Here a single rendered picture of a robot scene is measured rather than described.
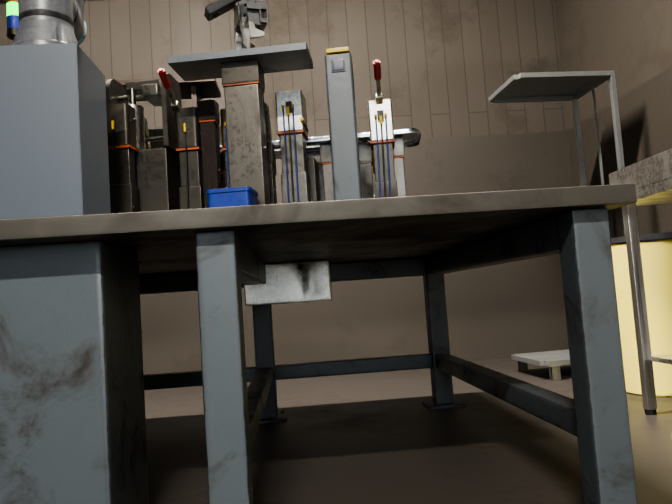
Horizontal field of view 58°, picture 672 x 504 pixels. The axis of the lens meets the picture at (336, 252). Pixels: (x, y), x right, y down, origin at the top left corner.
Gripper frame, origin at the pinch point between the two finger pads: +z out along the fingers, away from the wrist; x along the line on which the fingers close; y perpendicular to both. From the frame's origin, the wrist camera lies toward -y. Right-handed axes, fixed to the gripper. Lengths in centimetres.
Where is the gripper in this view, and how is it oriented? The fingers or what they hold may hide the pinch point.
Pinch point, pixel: (241, 56)
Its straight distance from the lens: 175.0
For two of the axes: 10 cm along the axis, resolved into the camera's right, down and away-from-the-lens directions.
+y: 9.4, -0.4, 3.4
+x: -3.4, 0.9, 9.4
